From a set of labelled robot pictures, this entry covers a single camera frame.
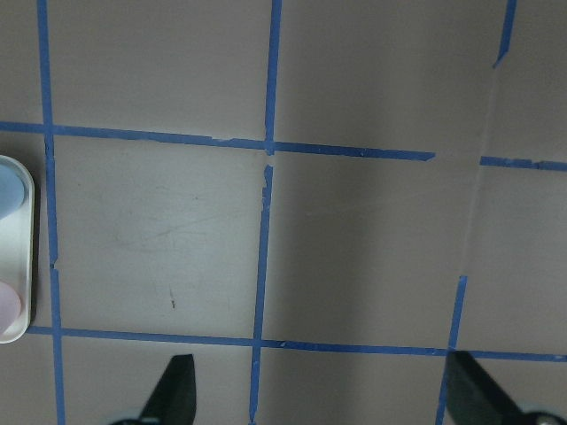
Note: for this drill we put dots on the pink cup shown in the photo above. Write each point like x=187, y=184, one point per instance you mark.
x=10, y=306

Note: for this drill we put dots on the cream plastic tray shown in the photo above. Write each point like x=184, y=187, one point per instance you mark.
x=17, y=251

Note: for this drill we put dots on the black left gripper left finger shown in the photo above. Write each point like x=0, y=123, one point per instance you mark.
x=173, y=400

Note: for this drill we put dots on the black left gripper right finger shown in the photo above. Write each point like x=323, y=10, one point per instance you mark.
x=474, y=397

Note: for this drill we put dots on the blue cup far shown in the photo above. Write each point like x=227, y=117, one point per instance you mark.
x=13, y=191

